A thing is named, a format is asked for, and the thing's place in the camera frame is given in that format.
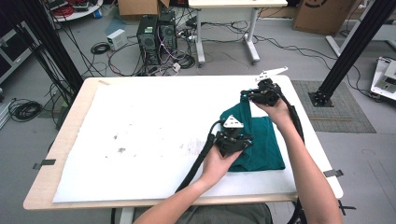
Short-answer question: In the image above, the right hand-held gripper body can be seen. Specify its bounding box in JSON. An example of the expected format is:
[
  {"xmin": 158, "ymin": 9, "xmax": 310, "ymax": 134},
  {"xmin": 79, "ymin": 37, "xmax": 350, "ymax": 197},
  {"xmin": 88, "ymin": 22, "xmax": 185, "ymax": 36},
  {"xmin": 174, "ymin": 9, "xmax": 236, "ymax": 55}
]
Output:
[{"xmin": 248, "ymin": 65, "xmax": 290, "ymax": 107}]

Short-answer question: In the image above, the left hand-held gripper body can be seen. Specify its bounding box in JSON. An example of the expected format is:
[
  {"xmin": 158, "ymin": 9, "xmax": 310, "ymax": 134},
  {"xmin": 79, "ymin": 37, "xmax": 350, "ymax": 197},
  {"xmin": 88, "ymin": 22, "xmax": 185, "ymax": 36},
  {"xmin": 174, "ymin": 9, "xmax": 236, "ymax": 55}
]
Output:
[{"xmin": 214, "ymin": 114, "xmax": 254, "ymax": 159}]

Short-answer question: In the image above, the teal long-sleeve shirt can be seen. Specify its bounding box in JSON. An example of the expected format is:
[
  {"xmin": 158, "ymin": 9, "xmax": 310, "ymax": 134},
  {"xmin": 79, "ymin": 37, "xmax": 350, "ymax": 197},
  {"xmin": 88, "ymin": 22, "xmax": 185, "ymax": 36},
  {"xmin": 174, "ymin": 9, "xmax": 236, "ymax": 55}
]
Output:
[{"xmin": 219, "ymin": 92, "xmax": 287, "ymax": 173}]

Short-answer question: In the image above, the person's right hand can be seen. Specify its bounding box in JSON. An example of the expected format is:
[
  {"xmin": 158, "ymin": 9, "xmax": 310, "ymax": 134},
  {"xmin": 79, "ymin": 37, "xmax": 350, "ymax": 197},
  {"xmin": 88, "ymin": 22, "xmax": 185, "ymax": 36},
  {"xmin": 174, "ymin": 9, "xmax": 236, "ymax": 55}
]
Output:
[{"xmin": 253, "ymin": 98, "xmax": 294, "ymax": 133}]

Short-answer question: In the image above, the person's left hand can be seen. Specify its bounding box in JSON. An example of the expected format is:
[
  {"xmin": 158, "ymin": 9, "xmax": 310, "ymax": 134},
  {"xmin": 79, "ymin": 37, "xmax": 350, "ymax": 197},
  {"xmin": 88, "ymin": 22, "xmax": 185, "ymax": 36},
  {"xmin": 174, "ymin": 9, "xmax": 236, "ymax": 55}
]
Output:
[{"xmin": 198, "ymin": 144, "xmax": 244, "ymax": 189}]

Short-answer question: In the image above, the grey floor mat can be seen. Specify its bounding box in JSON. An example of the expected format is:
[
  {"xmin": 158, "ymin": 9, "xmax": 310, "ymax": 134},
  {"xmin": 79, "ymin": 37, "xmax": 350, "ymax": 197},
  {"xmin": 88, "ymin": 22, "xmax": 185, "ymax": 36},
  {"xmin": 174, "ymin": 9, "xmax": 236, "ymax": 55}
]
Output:
[{"xmin": 290, "ymin": 79, "xmax": 377, "ymax": 134}]

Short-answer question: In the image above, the black tape strip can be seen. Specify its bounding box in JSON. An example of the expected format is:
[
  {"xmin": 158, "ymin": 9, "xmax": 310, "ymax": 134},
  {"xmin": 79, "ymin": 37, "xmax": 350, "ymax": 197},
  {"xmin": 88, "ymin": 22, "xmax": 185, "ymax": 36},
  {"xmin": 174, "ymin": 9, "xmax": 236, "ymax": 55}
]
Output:
[
  {"xmin": 322, "ymin": 169, "xmax": 345, "ymax": 178},
  {"xmin": 32, "ymin": 159, "xmax": 57, "ymax": 171}
]

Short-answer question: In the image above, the white desk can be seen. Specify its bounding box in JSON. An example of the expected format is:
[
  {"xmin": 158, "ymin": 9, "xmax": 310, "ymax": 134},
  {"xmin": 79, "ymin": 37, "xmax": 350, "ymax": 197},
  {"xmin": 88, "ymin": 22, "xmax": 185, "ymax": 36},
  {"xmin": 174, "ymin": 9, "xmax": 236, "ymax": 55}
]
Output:
[{"xmin": 188, "ymin": 0, "xmax": 290, "ymax": 68}]

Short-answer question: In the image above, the white table mat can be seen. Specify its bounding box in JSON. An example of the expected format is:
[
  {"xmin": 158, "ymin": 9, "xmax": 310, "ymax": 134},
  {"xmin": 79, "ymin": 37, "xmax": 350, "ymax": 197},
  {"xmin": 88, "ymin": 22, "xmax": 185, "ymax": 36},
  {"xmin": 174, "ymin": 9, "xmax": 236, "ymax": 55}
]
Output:
[{"xmin": 51, "ymin": 80, "xmax": 298, "ymax": 204}]

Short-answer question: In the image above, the large cardboard box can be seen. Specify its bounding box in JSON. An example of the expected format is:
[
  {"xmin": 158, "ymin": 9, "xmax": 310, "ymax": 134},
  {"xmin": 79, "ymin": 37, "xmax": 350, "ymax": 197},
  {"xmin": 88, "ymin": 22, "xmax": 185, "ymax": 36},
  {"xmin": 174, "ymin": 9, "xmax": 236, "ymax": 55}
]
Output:
[{"xmin": 291, "ymin": 0, "xmax": 360, "ymax": 36}]

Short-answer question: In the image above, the small black computer tower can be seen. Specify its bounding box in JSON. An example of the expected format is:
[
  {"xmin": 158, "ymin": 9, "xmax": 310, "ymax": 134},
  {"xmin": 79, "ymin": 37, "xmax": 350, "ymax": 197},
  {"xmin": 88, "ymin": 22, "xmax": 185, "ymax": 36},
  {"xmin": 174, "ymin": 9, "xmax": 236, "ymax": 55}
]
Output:
[{"xmin": 157, "ymin": 10, "xmax": 178, "ymax": 52}]

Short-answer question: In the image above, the black metal stand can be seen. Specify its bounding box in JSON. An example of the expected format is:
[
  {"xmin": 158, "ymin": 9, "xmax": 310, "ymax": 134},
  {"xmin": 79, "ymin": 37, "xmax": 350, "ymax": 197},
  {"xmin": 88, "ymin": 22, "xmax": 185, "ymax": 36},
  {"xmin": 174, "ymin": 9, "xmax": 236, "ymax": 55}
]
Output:
[
  {"xmin": 0, "ymin": 0, "xmax": 85, "ymax": 107},
  {"xmin": 307, "ymin": 0, "xmax": 396, "ymax": 108}
]

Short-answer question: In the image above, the large black computer tower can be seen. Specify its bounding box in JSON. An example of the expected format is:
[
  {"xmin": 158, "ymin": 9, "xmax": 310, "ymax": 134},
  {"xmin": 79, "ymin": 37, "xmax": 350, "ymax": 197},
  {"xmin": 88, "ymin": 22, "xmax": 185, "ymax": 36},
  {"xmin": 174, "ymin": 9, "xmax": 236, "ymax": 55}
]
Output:
[{"xmin": 135, "ymin": 13, "xmax": 162, "ymax": 66}]

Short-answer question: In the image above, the white equipment base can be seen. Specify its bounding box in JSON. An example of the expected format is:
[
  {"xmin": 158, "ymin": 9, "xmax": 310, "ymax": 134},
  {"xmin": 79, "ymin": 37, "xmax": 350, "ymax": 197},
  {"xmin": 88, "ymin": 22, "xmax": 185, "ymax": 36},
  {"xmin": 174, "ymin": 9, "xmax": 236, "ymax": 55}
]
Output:
[{"xmin": 369, "ymin": 56, "xmax": 396, "ymax": 102}]

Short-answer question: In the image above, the small cardboard box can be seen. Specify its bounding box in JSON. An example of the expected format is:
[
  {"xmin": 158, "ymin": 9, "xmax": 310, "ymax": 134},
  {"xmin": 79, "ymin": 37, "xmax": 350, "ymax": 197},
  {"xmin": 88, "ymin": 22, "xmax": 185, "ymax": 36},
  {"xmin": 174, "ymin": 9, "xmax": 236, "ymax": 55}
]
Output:
[{"xmin": 117, "ymin": 0, "xmax": 171, "ymax": 17}]

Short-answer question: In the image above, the white box device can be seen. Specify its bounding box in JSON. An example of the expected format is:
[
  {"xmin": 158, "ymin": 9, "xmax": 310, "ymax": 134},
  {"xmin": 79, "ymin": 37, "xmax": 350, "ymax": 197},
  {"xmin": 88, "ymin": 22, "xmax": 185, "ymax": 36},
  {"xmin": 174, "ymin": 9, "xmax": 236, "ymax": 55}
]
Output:
[{"xmin": 106, "ymin": 28, "xmax": 129, "ymax": 51}]

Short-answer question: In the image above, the round white table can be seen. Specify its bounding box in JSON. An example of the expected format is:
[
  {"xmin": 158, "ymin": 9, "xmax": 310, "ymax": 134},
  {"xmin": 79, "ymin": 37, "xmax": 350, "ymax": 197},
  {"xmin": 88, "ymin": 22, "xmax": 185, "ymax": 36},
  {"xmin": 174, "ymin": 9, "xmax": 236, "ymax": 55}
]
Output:
[{"xmin": 46, "ymin": 0, "xmax": 104, "ymax": 23}]

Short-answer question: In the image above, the light wooden table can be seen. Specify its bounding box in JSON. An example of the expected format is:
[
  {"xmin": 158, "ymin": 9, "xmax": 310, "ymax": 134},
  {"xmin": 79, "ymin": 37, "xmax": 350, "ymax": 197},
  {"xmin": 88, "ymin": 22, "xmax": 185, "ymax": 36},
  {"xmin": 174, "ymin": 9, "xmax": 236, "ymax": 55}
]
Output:
[{"xmin": 22, "ymin": 74, "xmax": 345, "ymax": 224}]

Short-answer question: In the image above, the grey metal rack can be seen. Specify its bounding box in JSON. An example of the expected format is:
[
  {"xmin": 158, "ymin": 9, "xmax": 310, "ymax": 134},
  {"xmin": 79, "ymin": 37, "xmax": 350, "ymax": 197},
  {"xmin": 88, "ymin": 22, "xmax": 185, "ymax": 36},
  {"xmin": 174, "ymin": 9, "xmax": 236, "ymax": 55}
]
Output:
[{"xmin": 0, "ymin": 21, "xmax": 34, "ymax": 84}]

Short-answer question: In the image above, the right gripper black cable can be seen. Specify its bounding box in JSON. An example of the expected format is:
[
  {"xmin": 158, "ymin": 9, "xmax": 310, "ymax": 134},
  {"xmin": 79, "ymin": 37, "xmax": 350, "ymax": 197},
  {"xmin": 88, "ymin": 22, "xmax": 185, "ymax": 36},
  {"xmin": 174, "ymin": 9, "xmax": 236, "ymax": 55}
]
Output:
[{"xmin": 270, "ymin": 84, "xmax": 306, "ymax": 224}]

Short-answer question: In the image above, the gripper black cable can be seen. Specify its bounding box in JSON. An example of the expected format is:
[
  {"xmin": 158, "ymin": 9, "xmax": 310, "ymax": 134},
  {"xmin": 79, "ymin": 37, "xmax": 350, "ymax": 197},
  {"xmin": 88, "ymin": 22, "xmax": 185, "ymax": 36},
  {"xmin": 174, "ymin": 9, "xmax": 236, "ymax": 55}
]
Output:
[
  {"xmin": 270, "ymin": 84, "xmax": 306, "ymax": 224},
  {"xmin": 174, "ymin": 119, "xmax": 226, "ymax": 194}
]

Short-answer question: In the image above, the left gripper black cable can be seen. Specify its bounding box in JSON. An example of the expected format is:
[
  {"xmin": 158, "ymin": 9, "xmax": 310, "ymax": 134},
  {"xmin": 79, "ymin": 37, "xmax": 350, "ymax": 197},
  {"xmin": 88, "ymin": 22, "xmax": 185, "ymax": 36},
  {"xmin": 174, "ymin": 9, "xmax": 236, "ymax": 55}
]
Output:
[{"xmin": 174, "ymin": 119, "xmax": 226, "ymax": 194}]

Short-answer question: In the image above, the long black floor cable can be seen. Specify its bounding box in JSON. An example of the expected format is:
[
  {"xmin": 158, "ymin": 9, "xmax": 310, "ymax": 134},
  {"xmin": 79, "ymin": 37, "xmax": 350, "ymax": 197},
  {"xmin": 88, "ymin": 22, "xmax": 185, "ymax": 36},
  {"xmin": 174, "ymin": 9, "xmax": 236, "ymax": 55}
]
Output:
[{"xmin": 199, "ymin": 20, "xmax": 385, "ymax": 104}]

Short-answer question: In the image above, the small coiled black cable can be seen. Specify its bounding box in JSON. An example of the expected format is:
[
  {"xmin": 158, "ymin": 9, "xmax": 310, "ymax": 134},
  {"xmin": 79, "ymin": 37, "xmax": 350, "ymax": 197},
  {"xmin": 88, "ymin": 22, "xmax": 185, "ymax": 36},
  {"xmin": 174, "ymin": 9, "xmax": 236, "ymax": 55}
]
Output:
[{"xmin": 90, "ymin": 41, "xmax": 112, "ymax": 56}]

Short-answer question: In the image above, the red coiled cable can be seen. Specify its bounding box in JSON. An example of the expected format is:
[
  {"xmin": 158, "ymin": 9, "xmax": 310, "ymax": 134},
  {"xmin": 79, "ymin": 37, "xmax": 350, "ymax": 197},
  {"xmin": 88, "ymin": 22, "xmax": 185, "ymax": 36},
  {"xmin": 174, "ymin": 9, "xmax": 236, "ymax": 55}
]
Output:
[{"xmin": 51, "ymin": 4, "xmax": 76, "ymax": 18}]

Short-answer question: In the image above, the large coiled black cable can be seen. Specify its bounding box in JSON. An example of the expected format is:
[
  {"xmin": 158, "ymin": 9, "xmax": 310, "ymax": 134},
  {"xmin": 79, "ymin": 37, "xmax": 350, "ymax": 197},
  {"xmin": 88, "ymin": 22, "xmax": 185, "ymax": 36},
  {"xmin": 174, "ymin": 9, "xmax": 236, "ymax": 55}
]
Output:
[{"xmin": 7, "ymin": 98, "xmax": 43, "ymax": 123}]

